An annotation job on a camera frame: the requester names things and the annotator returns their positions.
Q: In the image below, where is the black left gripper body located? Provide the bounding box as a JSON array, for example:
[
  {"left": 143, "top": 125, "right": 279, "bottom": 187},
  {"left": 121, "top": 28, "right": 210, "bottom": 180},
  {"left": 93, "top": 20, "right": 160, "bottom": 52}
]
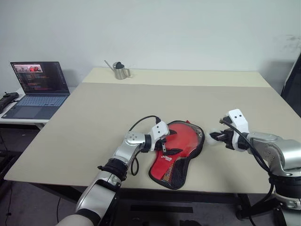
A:
[{"left": 156, "top": 134, "right": 171, "bottom": 155}]

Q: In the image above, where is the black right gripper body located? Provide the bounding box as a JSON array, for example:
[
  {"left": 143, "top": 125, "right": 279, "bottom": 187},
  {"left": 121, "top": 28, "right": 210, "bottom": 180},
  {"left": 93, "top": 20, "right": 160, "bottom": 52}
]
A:
[{"left": 220, "top": 128, "right": 236, "bottom": 149}]

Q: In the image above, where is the red and black paddle case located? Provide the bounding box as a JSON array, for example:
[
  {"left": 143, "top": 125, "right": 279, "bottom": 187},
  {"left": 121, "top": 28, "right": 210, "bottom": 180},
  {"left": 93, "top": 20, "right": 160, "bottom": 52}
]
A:
[{"left": 148, "top": 120, "right": 206, "bottom": 190}]

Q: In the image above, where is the black flat floor bar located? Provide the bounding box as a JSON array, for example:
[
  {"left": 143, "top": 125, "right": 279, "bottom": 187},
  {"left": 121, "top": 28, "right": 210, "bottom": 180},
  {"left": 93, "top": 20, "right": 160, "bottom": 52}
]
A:
[{"left": 130, "top": 204, "right": 194, "bottom": 214}]

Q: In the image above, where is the steel watering can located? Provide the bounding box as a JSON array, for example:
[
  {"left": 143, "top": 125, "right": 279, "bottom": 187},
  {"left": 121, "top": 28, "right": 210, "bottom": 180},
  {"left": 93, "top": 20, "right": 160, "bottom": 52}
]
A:
[{"left": 104, "top": 60, "right": 133, "bottom": 80}]

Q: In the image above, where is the black office chair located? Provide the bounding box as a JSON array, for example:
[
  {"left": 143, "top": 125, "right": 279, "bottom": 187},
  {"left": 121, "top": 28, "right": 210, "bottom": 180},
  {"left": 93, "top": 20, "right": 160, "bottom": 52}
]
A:
[{"left": 280, "top": 50, "right": 301, "bottom": 118}]

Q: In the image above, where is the open grey laptop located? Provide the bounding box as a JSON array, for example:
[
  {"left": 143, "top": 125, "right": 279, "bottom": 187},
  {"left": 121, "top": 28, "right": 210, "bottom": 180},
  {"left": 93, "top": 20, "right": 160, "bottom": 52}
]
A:
[{"left": 1, "top": 61, "right": 71, "bottom": 120}]

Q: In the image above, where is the white side table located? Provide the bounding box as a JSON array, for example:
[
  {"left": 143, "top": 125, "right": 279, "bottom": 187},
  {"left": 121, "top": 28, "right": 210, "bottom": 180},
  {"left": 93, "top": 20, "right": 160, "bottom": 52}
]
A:
[{"left": 0, "top": 88, "right": 77, "bottom": 130}]

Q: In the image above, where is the black device on side table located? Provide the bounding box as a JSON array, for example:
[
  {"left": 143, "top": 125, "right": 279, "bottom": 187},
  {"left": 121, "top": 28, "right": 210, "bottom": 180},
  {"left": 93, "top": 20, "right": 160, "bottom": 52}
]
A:
[{"left": 0, "top": 92, "right": 19, "bottom": 113}]

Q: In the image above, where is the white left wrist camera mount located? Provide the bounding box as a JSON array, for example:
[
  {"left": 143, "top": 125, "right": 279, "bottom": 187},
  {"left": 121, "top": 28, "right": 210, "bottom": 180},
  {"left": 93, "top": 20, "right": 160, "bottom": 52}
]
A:
[{"left": 150, "top": 121, "right": 170, "bottom": 152}]

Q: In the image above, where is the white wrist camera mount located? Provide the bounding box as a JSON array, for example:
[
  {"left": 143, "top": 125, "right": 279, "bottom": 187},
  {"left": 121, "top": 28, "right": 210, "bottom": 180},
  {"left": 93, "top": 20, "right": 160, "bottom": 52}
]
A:
[
  {"left": 150, "top": 121, "right": 170, "bottom": 152},
  {"left": 227, "top": 109, "right": 250, "bottom": 151}
]

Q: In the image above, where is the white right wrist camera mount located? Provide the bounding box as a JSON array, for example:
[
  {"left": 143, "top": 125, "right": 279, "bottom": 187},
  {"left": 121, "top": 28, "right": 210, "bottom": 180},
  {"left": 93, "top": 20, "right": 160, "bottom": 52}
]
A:
[{"left": 227, "top": 109, "right": 250, "bottom": 151}]

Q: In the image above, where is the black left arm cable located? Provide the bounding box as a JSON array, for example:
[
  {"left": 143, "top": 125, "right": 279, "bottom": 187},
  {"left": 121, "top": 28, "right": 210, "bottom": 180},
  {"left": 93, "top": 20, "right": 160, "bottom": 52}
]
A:
[{"left": 128, "top": 115, "right": 162, "bottom": 177}]

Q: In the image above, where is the black table frame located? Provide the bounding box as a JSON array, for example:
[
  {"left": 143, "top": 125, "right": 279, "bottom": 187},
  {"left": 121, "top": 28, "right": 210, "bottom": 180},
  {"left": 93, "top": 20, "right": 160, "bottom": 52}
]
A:
[{"left": 30, "top": 181, "right": 256, "bottom": 221}]

